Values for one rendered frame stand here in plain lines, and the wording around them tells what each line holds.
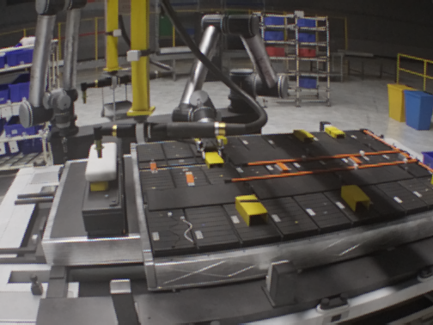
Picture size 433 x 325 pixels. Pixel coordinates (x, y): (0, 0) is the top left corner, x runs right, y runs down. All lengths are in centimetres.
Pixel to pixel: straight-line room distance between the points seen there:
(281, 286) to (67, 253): 75
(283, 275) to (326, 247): 28
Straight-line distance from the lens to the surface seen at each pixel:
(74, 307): 133
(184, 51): 1143
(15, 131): 423
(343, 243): 147
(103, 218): 142
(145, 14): 130
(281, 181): 181
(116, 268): 157
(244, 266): 135
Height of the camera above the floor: 170
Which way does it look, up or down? 21 degrees down
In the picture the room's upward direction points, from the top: 1 degrees counter-clockwise
